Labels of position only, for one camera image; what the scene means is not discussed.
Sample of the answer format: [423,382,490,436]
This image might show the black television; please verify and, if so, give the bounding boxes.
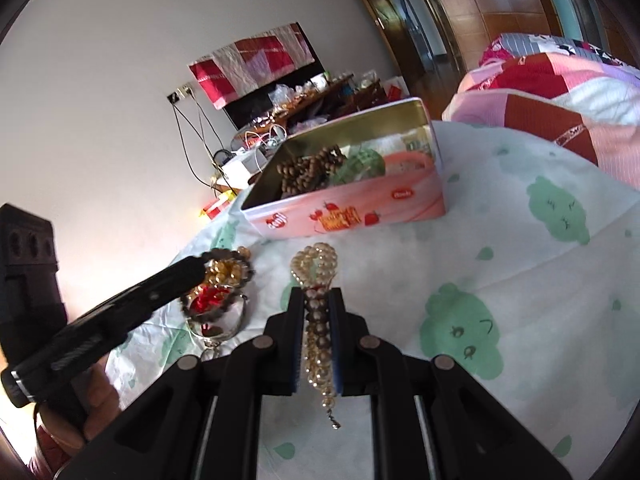
[222,22,324,130]

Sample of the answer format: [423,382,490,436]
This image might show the patchwork cloth on television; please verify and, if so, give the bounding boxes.
[189,23,316,110]

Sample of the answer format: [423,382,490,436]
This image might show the silver bangle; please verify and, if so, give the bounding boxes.
[186,294,248,362]

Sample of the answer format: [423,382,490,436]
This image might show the dark brown bead bracelet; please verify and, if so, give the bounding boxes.
[275,144,350,198]

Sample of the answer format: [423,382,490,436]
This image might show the patchwork pink red quilt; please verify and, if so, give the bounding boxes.
[442,32,639,188]

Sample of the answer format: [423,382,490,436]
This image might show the left hand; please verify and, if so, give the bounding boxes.
[39,354,120,456]

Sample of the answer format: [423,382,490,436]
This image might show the wooden door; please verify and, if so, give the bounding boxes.
[344,0,436,97]

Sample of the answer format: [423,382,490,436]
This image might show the white cloth green clouds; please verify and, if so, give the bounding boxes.
[106,122,639,479]

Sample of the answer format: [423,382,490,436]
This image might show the wall power socket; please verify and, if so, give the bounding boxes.
[167,84,194,105]

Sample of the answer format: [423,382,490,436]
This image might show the red string coin pendant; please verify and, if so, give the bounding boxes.
[186,284,233,337]

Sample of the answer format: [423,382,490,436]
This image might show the red white carton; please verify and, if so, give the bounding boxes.
[201,192,236,220]

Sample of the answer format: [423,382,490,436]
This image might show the pink cookie tin box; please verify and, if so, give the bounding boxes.
[241,98,446,240]

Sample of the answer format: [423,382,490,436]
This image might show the yellow amber bead bracelet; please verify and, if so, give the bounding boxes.
[202,245,254,291]

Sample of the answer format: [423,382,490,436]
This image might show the pearl necklace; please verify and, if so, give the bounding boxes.
[290,242,343,430]

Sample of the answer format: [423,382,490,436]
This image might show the white box device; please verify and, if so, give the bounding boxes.
[218,148,268,188]

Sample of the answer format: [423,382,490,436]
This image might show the wooden tv cabinet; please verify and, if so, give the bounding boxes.
[238,74,387,136]

